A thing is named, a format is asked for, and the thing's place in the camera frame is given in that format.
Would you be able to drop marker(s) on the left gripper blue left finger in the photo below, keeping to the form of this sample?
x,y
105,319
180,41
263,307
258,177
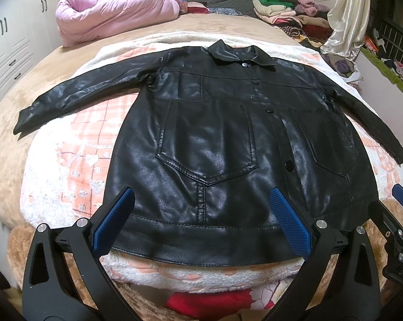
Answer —
x,y
109,220

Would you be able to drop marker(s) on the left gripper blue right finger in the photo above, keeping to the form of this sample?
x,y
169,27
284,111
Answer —
x,y
298,234

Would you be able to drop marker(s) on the black leather jacket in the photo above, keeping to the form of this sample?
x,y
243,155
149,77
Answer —
x,y
212,131

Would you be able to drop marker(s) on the clothes on window sill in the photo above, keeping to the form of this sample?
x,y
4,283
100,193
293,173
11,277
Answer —
x,y
375,45

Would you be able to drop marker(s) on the pile of folded clothes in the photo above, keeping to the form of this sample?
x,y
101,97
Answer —
x,y
305,21

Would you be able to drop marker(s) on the green cloth on sill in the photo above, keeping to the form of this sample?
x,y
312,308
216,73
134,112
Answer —
x,y
387,72

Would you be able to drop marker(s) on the red cloth under blanket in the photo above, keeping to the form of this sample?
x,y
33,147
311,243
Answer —
x,y
209,306

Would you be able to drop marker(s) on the black window grille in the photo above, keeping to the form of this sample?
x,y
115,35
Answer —
x,y
392,35

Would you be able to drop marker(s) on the cream satin curtain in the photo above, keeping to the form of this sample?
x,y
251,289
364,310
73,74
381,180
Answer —
x,y
348,20

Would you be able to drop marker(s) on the pink quilted duvet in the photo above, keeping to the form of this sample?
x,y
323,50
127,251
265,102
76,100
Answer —
x,y
82,21

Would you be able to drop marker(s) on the white wardrobe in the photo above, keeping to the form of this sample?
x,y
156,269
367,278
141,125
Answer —
x,y
28,34

